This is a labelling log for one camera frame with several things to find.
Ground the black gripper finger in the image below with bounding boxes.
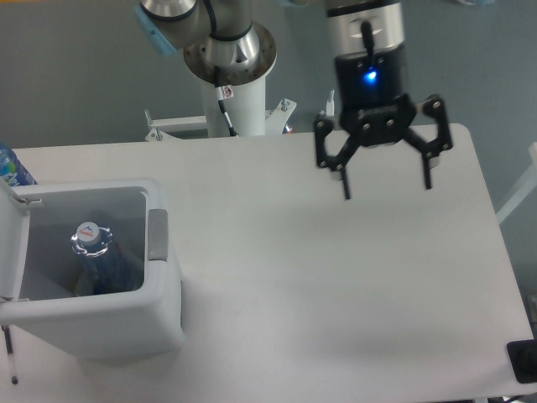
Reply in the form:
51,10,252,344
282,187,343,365
394,93,454,191
313,113,370,201

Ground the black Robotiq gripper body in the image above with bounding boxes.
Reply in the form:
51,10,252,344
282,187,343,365
335,44,416,147

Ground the clear crushed plastic bottle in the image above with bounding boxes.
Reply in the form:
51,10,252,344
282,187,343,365
70,222,143,295

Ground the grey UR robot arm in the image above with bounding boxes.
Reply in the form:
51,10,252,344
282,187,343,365
134,1,453,188

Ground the white plastic trash can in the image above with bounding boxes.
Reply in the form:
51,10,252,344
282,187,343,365
1,179,185,359

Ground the black device at table edge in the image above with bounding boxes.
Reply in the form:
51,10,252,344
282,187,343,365
506,339,536,384

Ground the blue labelled water bottle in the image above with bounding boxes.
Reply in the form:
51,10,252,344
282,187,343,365
1,144,38,187

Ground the black and white pen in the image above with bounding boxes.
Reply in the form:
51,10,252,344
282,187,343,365
2,325,18,385

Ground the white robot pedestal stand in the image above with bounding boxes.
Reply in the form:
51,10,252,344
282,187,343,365
143,23,339,143

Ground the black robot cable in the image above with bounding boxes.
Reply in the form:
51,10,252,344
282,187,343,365
211,65,239,138

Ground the white frame bar right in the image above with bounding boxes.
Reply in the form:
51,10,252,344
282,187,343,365
496,142,536,225

